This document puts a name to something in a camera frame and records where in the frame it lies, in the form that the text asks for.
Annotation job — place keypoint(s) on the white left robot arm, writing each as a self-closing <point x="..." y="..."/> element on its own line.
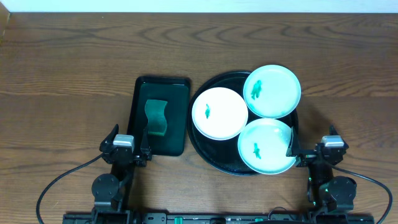
<point x="111" y="190"/>

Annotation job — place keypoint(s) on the green wavy sponge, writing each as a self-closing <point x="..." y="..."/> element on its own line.
<point x="156" y="121"/>

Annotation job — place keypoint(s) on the pale green plate bottom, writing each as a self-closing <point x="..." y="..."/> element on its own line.
<point x="263" y="144"/>

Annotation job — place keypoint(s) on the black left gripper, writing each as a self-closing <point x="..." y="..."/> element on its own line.
<point x="125" y="158"/>

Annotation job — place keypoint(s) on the pale green plate top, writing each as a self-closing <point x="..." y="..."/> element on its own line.
<point x="272" y="91"/>

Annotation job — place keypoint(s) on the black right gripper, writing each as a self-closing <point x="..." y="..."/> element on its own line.
<point x="294" y="149"/>

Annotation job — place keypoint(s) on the white plate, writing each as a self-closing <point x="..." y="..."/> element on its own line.
<point x="219" y="113"/>

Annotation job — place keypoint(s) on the pale green plate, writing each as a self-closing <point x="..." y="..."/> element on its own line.
<point x="272" y="91"/>
<point x="263" y="144"/>

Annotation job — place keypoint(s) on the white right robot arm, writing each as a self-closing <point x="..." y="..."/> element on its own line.
<point x="331" y="195"/>

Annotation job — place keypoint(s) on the black rectangular tray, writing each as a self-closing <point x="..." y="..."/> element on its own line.
<point x="176" y="92"/>

